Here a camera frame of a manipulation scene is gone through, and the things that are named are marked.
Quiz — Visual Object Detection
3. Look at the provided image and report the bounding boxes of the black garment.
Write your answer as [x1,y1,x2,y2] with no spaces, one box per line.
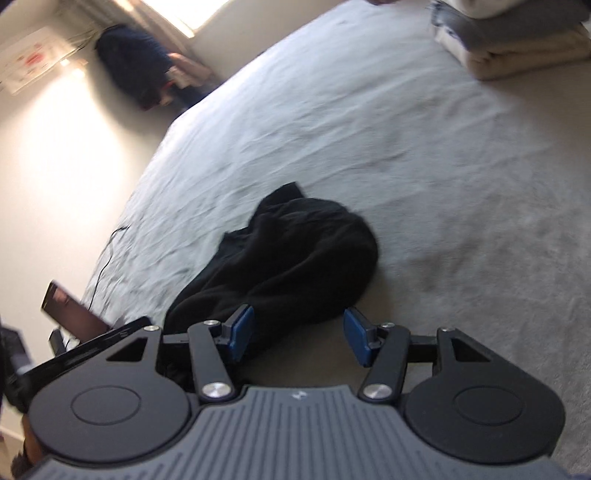
[164,183,379,338]

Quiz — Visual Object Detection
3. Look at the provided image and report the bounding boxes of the dark hanging clothes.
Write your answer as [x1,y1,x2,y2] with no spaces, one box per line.
[95,24,215,110]

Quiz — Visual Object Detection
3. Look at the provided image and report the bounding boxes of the smartphone on stand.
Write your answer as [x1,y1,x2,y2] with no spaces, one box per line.
[41,281,111,343]

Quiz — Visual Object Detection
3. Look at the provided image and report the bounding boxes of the grey bed sheet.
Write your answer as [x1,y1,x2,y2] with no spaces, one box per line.
[84,1,590,472]

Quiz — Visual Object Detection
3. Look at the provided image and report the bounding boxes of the grey folded garment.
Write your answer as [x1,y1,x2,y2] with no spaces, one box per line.
[431,1,590,50]

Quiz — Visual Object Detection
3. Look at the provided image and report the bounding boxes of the white folded garment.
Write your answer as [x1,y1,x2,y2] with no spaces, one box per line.
[448,0,590,20]

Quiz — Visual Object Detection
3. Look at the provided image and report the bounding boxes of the beige folded garment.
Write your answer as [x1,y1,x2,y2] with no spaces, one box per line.
[433,26,590,81]

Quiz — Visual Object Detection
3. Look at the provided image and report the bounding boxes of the black charging cable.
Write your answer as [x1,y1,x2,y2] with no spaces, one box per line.
[80,222,131,311]

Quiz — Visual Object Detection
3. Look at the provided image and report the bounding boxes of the wall poster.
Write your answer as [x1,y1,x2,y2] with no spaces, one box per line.
[1,27,75,95]

